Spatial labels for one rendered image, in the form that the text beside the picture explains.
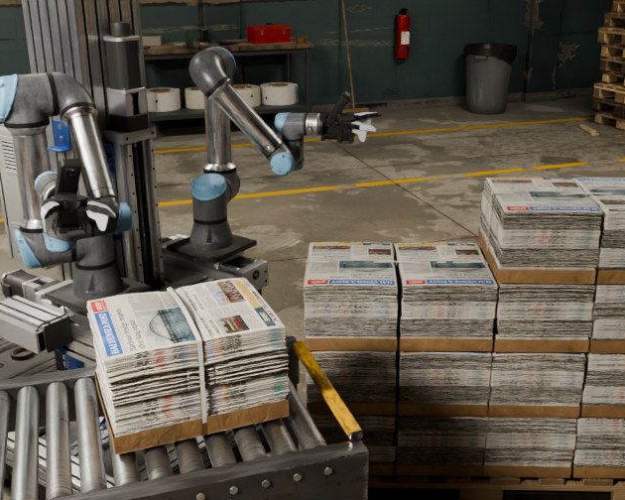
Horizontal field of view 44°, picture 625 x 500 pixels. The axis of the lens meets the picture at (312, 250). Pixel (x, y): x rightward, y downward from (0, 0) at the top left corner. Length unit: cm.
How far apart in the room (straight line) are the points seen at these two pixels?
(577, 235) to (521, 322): 31
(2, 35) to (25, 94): 646
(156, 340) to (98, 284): 77
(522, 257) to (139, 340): 121
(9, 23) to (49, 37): 609
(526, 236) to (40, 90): 140
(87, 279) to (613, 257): 153
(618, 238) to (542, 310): 30
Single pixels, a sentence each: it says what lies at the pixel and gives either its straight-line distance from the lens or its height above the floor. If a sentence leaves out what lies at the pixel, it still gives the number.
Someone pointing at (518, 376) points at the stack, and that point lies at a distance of 254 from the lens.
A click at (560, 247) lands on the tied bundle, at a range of 239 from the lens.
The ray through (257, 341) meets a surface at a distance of 163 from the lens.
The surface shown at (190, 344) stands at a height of 102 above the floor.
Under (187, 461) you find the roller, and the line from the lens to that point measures 165.
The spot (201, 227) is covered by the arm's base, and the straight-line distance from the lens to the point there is 267.
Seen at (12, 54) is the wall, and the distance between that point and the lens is 866.
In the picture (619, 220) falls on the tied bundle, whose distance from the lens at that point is 241.
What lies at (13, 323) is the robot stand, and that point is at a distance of 250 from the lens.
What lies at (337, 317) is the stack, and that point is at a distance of 239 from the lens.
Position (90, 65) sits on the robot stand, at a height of 145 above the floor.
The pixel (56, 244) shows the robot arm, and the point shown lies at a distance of 204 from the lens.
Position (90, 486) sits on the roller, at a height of 80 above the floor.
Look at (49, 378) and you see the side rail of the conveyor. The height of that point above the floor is 80.
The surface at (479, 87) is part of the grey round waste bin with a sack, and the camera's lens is 935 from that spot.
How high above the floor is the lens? 175
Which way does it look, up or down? 21 degrees down
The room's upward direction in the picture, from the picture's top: straight up
